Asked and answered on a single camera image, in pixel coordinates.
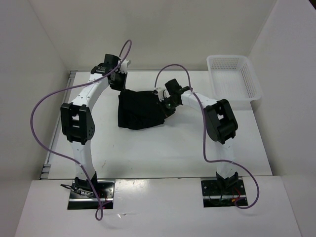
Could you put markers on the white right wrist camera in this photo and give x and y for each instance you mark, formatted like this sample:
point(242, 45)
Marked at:
point(161, 93)

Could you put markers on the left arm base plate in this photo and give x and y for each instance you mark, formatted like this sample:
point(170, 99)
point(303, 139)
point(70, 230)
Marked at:
point(80, 199)

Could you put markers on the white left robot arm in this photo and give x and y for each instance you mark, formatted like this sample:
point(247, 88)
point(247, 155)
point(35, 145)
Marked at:
point(76, 118)

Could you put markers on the black shorts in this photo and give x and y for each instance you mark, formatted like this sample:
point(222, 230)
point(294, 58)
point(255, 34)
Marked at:
point(140, 110)

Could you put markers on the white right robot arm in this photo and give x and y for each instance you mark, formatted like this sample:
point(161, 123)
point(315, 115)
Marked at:
point(219, 124)

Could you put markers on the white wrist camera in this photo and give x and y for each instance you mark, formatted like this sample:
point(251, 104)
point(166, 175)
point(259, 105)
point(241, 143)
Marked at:
point(124, 66)
point(161, 93)

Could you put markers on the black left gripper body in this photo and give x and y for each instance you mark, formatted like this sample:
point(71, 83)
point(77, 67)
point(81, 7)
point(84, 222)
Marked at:
point(119, 81)

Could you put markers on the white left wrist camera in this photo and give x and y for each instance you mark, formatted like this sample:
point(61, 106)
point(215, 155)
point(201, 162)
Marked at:
point(124, 66)

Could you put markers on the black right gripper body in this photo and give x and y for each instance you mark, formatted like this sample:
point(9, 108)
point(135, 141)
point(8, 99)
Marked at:
point(169, 106)

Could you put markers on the aluminium table edge rail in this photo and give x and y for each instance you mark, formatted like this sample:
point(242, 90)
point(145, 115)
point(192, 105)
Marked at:
point(46, 166)

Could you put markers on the white plastic basket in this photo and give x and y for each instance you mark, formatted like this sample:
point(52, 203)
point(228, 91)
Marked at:
point(233, 77)

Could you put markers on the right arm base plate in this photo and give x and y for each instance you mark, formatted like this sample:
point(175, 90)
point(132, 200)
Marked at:
point(214, 197)

